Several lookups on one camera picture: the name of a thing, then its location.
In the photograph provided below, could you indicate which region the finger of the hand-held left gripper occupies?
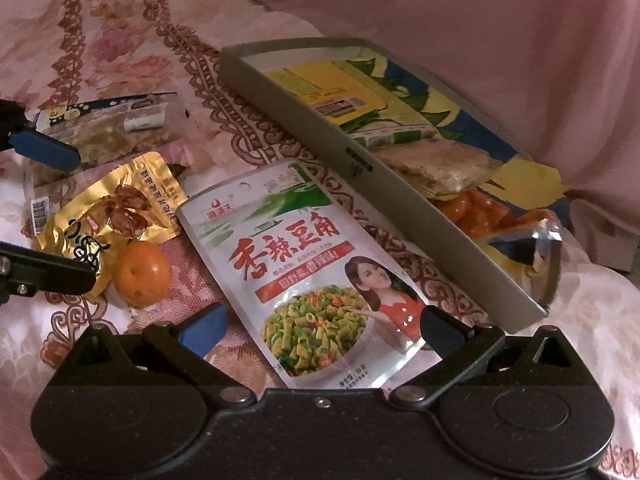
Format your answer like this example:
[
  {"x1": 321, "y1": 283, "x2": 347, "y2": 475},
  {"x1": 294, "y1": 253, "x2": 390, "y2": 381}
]
[
  {"x1": 0, "y1": 100, "x2": 82, "y2": 173},
  {"x1": 0, "y1": 241, "x2": 99, "y2": 304}
]

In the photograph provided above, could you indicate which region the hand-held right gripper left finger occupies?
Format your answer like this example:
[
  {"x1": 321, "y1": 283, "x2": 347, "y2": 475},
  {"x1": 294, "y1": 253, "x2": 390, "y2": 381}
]
[{"x1": 70, "y1": 302, "x2": 258, "y2": 408}]

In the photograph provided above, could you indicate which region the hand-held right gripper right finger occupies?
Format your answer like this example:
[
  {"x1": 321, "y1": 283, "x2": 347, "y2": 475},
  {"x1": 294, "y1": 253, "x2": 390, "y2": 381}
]
[{"x1": 389, "y1": 304, "x2": 573, "y2": 408}]

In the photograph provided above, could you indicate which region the clear cracker packet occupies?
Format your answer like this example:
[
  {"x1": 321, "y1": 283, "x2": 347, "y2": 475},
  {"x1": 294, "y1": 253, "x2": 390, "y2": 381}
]
[
  {"x1": 32, "y1": 101, "x2": 169, "y2": 167},
  {"x1": 22, "y1": 160, "x2": 69, "y2": 239}
]

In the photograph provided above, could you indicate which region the small orange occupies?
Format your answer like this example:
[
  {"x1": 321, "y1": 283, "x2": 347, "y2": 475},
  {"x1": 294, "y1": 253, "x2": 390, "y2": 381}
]
[{"x1": 114, "y1": 241, "x2": 173, "y2": 308}]

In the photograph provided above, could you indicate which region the gold foil snack packet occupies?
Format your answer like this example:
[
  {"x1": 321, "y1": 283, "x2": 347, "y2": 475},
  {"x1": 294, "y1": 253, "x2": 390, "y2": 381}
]
[{"x1": 34, "y1": 152, "x2": 187, "y2": 302}]

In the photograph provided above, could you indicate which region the white green bean snack pouch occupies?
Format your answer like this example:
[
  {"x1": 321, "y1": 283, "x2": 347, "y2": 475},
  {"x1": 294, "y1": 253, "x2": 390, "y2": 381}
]
[{"x1": 176, "y1": 158, "x2": 432, "y2": 390}]

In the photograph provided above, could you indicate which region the orange red snack packet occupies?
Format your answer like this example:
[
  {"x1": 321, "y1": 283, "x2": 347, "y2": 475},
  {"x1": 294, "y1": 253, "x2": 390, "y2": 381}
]
[{"x1": 429, "y1": 186, "x2": 562, "y2": 306}]

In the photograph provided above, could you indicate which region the brown crispbread packet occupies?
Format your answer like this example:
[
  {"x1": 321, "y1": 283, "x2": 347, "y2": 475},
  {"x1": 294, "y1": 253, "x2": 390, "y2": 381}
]
[{"x1": 372, "y1": 139, "x2": 502, "y2": 198}]

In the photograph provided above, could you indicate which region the green stick snack packet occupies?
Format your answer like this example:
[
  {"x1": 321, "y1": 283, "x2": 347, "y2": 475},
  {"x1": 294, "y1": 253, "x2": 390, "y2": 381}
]
[{"x1": 350, "y1": 125, "x2": 437, "y2": 151}]

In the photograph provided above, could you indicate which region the grey cardboard box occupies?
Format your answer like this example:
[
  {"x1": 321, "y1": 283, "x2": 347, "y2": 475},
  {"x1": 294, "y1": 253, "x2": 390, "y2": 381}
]
[{"x1": 220, "y1": 37, "x2": 564, "y2": 336}]

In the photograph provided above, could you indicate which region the pink cloth drape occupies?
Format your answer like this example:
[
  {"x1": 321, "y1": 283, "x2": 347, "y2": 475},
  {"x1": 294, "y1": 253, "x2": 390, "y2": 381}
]
[{"x1": 240, "y1": 0, "x2": 640, "y2": 273}]

